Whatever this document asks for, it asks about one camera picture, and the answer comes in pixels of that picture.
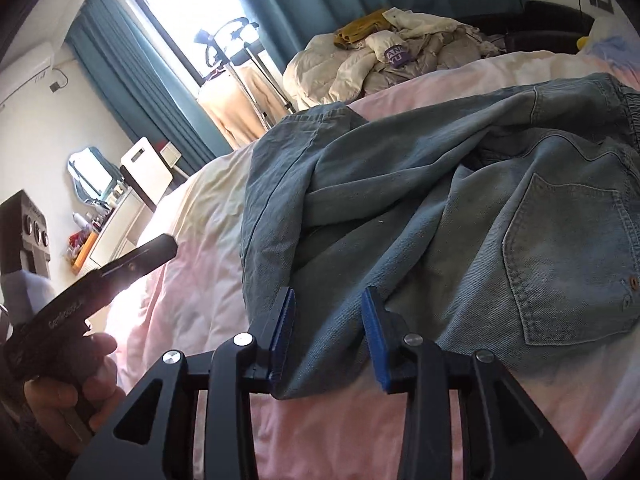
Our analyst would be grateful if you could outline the white air conditioner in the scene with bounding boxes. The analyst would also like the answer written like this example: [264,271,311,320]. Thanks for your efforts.
[0,42,55,111]

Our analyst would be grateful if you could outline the beige hanging cloth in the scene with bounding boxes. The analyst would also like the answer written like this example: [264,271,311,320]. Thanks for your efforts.
[197,62,296,151]

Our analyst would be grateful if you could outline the white and blue pillow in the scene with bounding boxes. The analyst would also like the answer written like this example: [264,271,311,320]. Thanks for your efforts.
[585,15,640,61]

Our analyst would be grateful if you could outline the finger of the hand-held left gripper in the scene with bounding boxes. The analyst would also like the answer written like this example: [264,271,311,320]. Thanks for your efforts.
[85,234,179,291]

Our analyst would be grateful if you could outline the white chair back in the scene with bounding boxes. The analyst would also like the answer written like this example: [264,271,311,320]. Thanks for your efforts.
[119,136,176,206]

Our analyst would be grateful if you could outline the orange box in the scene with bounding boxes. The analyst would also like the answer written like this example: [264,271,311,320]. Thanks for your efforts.
[70,232,98,276]

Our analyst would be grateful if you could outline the wall socket with plug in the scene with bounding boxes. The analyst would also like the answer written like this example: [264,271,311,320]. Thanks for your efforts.
[47,67,71,93]

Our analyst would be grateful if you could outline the pink bed sheet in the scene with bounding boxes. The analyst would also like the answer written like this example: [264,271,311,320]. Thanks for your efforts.
[107,52,640,480]

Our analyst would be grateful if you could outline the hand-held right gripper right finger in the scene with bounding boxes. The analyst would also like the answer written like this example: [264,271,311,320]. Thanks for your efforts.
[361,286,588,480]

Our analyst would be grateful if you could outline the wavy edged mirror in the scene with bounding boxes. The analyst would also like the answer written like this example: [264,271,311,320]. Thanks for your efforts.
[67,146,123,206]

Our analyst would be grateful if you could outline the white vanity table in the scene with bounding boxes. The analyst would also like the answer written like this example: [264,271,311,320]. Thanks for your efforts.
[70,185,157,277]

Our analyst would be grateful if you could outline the grey garment with purple patch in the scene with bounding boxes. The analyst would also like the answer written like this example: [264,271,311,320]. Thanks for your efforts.
[362,25,507,97]

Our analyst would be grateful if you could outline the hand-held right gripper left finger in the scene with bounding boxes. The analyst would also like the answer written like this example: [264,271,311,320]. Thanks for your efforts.
[67,287,297,480]

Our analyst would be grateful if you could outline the group of cosmetic bottles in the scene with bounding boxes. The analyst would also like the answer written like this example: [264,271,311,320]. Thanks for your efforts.
[64,180,126,261]

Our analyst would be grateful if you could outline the white crumpled garment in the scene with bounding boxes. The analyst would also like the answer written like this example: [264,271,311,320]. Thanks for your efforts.
[382,7,471,41]

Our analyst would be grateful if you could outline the person's left hand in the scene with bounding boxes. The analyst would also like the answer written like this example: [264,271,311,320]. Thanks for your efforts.
[22,332,126,458]

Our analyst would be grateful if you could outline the black sofa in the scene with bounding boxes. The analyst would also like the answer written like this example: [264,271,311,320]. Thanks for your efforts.
[465,0,596,53]

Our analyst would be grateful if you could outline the mustard yellow garment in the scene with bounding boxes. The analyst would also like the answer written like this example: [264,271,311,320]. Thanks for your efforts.
[334,8,396,51]

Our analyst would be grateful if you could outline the blue denim jeans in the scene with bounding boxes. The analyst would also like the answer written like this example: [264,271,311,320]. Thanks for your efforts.
[240,72,640,401]

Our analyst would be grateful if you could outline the window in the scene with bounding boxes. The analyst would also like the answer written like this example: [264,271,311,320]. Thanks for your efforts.
[122,0,281,91]

